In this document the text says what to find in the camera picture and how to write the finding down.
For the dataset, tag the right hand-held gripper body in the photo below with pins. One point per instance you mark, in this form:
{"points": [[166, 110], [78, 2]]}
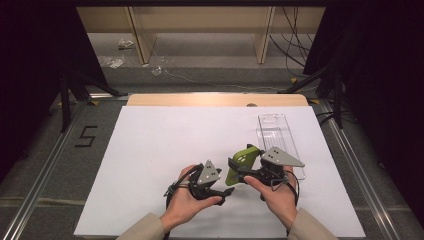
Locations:
{"points": [[278, 160]]}

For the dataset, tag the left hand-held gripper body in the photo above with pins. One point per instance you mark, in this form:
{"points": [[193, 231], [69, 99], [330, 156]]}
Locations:
{"points": [[208, 175]]}

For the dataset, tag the green cartoon print phone case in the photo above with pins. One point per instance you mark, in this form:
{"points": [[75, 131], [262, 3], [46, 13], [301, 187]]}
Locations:
{"points": [[238, 163]]}

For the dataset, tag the clear plastic tray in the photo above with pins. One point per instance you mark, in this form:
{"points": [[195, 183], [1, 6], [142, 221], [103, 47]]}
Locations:
{"points": [[276, 133]]}

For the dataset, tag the person's left hand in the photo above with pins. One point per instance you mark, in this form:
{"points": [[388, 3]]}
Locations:
{"points": [[186, 206]]}

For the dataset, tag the person's right hand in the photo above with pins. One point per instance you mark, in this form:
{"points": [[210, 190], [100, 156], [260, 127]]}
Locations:
{"points": [[278, 200]]}

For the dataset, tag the white paper sheet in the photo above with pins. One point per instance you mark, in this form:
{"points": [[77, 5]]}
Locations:
{"points": [[160, 150]]}

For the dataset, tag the yellow tape piece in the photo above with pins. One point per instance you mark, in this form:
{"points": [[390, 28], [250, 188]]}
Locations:
{"points": [[293, 80], [314, 101], [94, 102]]}

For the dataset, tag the black metal stand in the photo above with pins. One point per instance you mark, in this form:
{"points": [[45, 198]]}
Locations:
{"points": [[66, 100], [337, 100]]}

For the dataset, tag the clear plastic scrap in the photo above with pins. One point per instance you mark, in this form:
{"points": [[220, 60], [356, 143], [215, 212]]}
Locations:
{"points": [[125, 43], [113, 62], [157, 70]]}

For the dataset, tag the black curtain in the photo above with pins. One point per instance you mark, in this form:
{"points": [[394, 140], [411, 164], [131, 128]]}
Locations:
{"points": [[40, 66], [383, 83]]}

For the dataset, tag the light wooden shelf unit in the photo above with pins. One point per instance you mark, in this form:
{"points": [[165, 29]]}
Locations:
{"points": [[200, 20]]}

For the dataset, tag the aluminium floor rail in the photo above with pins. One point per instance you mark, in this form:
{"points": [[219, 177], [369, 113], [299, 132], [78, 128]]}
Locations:
{"points": [[40, 180], [360, 173]]}

